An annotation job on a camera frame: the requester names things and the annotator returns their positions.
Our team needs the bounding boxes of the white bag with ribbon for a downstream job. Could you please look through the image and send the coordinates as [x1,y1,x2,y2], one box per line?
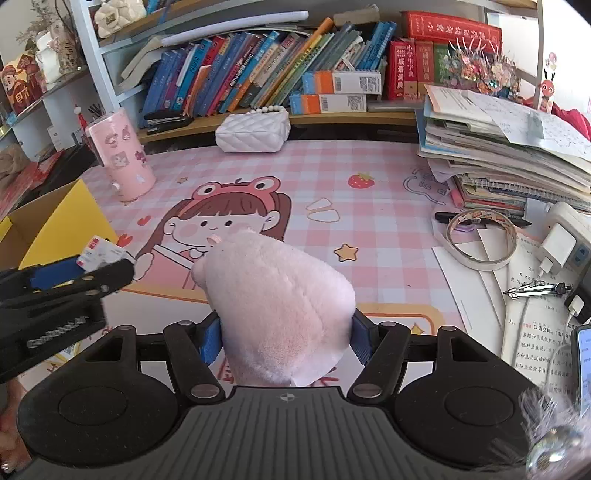
[34,18,88,84]

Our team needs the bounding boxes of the large pink plush toy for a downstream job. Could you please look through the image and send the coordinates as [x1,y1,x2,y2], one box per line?
[190,230,356,387]

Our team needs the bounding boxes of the white power strip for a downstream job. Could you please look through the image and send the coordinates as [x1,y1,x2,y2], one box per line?
[538,202,591,324]

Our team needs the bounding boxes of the red cloth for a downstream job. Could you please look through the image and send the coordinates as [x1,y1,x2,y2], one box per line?
[551,102,591,139]

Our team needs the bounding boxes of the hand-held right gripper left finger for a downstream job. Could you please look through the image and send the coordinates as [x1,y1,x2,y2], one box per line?
[46,310,227,400]

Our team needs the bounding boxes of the black marker pen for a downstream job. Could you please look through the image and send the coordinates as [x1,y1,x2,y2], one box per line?
[434,211,532,228]

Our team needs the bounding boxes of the pale paperback books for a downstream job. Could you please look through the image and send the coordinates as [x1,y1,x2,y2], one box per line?
[120,34,164,90]

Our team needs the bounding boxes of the open textbook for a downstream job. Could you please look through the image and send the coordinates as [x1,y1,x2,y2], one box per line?
[501,231,583,398]

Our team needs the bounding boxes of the black stapler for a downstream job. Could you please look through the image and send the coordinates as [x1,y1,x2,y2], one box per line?
[143,110,195,134]

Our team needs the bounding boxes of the red deer paper figure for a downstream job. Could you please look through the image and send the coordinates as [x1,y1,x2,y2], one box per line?
[538,53,559,114]

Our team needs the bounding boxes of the cream quilted purse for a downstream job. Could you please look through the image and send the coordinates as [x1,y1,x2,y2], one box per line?
[95,0,147,38]

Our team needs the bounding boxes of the yellow cardboard box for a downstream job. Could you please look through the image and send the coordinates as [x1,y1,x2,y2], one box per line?
[0,179,118,273]

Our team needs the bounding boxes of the fortune god paper figure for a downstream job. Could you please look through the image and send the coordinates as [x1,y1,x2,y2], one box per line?
[0,53,47,116]

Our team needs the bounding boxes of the green dictionary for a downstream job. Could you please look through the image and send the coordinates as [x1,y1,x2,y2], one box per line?
[434,44,453,86]

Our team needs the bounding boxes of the colourful beaded hair ornament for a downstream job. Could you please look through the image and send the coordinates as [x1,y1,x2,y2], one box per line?
[445,39,522,97]

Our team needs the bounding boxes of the white plugged-in charger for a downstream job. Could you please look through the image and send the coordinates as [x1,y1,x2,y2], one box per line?
[536,226,578,278]

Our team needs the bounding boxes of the large flat red book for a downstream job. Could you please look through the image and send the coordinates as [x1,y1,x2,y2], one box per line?
[402,11,503,44]

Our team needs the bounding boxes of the person's left hand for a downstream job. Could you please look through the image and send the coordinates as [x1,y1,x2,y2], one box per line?
[0,381,31,474]

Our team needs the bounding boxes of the pink printed desk mat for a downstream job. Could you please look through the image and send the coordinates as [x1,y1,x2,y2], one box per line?
[28,138,467,388]

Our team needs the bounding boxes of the stack of books and papers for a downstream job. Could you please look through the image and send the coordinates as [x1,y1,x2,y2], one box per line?
[416,83,591,215]

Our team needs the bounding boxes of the row of leaning books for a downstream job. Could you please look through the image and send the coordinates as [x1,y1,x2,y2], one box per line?
[141,18,402,118]

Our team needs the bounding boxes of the brown cloth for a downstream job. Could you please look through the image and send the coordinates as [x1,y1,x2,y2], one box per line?
[0,143,31,181]

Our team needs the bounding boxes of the thick red dictionary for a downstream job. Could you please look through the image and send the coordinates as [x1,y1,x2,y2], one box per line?
[387,41,419,101]

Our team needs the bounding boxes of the white quilted purse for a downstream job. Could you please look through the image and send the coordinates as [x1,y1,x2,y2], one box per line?
[215,105,291,153]

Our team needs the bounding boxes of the small white red box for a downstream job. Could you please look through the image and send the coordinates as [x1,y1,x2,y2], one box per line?
[76,235,137,273]

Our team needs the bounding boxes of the black box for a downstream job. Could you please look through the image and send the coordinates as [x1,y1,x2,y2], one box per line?
[28,143,93,199]

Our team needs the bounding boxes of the white double-sided tape roll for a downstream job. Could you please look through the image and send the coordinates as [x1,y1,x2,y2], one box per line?
[445,209,519,271]

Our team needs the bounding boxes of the pink cylindrical tumbler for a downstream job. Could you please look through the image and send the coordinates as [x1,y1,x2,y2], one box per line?
[85,108,157,203]

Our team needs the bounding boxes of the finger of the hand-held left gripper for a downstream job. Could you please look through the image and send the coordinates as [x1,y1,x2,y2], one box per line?
[28,259,136,315]
[0,257,88,301]

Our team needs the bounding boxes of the long white flat case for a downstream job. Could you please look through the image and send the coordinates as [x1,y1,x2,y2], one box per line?
[161,10,309,47]

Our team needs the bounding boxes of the white charging cable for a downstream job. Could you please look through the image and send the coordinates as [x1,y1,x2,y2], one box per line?
[566,295,587,324]

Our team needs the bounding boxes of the orange and blue carton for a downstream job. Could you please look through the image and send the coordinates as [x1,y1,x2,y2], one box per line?
[289,92,368,115]
[302,69,383,99]

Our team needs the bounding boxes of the thin red dictionary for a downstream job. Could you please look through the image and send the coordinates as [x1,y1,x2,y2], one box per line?
[416,41,437,97]

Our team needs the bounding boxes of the red printed packets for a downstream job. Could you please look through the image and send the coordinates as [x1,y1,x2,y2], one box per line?
[0,152,63,222]

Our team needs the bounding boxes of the metal drawing compass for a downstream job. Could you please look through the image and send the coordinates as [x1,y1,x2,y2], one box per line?
[503,281,573,300]

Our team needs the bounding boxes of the white wooden bookshelf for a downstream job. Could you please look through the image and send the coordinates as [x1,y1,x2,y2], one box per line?
[69,0,546,144]

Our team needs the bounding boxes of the pen holder with pens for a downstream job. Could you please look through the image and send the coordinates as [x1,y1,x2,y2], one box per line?
[71,104,105,139]

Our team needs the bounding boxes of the white paper sheets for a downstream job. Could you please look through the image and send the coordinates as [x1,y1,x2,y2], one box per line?
[431,228,513,333]

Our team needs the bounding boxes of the smartphone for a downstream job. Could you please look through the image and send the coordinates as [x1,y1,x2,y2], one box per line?
[570,324,591,407]

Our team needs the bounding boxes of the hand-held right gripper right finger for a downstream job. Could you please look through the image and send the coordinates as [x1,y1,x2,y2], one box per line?
[347,310,536,400]

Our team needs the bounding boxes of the white side shelf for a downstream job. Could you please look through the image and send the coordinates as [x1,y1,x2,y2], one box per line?
[0,67,93,153]

